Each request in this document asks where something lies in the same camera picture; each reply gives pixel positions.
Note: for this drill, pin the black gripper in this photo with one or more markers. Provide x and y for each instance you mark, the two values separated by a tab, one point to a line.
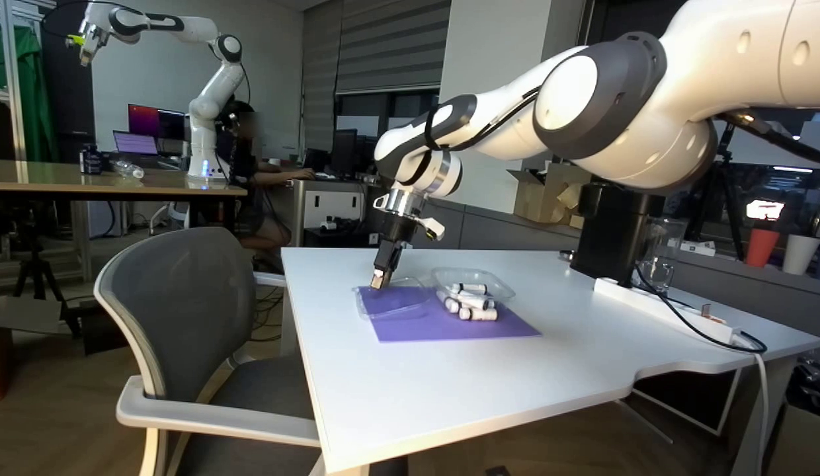
399	240

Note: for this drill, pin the clear plastic clamshell container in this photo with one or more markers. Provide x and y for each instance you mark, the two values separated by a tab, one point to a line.
481	281

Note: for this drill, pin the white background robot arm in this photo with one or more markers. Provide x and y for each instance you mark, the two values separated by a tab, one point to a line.
203	107

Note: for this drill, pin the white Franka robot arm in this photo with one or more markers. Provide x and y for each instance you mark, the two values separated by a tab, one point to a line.
639	114

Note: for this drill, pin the clear plastic bottle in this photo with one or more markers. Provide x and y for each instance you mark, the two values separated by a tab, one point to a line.
128	170

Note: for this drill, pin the purple mat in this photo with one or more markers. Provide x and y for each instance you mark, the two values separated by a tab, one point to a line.
411	327

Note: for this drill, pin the white drawer cabinet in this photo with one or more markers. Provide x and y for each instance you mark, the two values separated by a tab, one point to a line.
331	212

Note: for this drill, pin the black computer monitor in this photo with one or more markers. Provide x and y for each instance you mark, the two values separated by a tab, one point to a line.
347	152

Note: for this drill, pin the open cardboard box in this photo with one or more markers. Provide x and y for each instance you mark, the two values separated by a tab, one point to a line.
539	200

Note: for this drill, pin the seated person in dark shirt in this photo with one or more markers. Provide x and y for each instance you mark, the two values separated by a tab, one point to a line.
247	172

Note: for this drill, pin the gray office chair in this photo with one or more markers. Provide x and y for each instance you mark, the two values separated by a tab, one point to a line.
186	308

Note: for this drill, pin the gray window blinds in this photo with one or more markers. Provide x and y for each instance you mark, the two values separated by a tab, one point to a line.
385	43

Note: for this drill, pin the open laptop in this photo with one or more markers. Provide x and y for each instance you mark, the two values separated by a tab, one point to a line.
137	143

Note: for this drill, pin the white power strip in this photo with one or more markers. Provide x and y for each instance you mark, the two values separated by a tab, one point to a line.
666	308

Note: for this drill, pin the pink lit monitor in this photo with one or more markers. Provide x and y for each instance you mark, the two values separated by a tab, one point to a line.
145	119

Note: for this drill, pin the wooden table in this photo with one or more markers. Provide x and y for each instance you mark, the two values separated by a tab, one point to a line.
75	180

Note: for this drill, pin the small black tripod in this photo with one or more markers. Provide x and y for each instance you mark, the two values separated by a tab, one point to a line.
38	273

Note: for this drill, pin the red cup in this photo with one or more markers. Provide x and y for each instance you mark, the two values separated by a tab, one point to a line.
762	250

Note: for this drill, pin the green cloth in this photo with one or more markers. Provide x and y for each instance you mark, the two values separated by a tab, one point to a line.
35	96

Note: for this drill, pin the white cup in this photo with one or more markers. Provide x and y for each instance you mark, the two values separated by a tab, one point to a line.
801	255

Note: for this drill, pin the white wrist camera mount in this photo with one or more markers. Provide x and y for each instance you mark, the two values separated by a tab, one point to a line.
426	226

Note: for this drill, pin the white metal frame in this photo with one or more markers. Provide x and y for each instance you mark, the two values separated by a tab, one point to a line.
11	81

